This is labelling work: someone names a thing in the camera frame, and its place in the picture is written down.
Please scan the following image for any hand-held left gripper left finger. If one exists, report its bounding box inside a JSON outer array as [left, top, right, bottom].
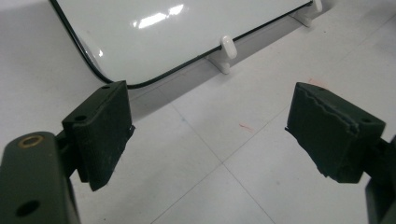
[[56, 80, 136, 192]]

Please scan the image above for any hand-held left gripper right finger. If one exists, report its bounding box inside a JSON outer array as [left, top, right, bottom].
[[284, 81, 396, 184]]

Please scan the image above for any white board with black edge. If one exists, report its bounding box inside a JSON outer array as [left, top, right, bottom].
[[49, 0, 314, 91]]

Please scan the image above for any white plastic board stand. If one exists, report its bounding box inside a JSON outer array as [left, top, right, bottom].
[[289, 0, 324, 28], [205, 35, 238, 76]]

